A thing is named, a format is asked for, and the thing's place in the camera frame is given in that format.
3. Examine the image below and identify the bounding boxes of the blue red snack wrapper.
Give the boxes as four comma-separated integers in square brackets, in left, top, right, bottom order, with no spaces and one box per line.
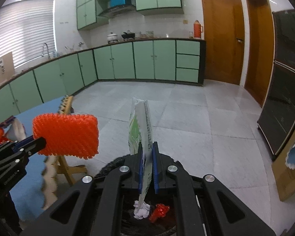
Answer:
[0,116,16,129]

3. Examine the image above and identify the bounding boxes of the plain wooden door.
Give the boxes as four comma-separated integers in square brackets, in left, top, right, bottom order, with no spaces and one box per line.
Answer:
[244,0,276,107]

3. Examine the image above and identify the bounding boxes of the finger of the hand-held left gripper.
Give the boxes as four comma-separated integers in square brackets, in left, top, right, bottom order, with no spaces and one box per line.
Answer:
[13,136,34,150]
[5,137,47,163]

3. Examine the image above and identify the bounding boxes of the tan wooden furniture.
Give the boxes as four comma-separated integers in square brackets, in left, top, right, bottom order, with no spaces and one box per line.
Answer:
[272,125,295,201]

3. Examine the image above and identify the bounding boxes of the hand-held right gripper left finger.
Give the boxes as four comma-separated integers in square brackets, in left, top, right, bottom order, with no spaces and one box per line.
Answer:
[22,141,144,236]

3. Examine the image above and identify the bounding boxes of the black glass cabinet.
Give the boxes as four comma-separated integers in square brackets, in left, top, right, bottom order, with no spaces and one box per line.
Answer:
[257,9,295,162]

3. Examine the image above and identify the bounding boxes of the crumpled red foam net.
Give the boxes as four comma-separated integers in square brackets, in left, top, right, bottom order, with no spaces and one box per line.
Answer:
[149,204,170,223]

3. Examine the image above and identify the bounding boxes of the bin with black bag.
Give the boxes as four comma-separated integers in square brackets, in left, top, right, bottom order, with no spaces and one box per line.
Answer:
[95,154,204,236]

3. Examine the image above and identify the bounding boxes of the metal faucet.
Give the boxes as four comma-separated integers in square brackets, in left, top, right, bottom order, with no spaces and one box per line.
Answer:
[41,43,51,59]

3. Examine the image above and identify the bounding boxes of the crumpled white tissue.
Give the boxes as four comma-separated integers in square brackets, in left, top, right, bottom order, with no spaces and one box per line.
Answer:
[133,200,151,220]

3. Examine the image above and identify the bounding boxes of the range hood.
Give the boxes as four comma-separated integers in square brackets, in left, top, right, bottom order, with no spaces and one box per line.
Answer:
[98,5,136,18]

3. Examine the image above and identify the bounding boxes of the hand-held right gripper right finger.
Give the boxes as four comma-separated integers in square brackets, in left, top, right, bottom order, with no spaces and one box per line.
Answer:
[152,141,277,236]

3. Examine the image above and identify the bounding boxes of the small red foam net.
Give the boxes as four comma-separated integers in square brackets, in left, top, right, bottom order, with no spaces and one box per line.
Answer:
[0,128,11,145]

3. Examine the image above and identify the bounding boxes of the green base cabinets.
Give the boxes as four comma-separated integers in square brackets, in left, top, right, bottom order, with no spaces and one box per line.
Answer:
[0,39,206,126]

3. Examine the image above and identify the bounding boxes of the cardboard box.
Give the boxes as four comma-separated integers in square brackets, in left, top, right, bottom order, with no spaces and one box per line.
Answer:
[0,52,15,85]

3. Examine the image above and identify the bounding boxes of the white green plastic packet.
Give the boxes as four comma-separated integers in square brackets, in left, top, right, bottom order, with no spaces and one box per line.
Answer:
[128,97,155,213]

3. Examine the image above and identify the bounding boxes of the wooden door with handle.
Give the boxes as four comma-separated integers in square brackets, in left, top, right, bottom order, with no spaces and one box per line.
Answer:
[200,0,245,86]

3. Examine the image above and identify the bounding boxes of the red thermos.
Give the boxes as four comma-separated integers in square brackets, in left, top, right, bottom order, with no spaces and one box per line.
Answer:
[193,20,204,39]

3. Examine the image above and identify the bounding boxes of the blue white paper cup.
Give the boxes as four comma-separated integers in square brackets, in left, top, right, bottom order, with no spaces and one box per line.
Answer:
[7,119,27,141]

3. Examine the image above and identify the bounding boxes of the blue tablecloth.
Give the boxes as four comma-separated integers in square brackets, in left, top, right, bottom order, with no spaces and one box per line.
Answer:
[0,96,74,227]

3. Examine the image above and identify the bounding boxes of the large orange foam net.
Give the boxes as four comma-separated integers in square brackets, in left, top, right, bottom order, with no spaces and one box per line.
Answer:
[32,113,99,160]

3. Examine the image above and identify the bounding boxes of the white window blinds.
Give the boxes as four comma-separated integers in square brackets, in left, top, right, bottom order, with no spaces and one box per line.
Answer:
[0,0,56,68]

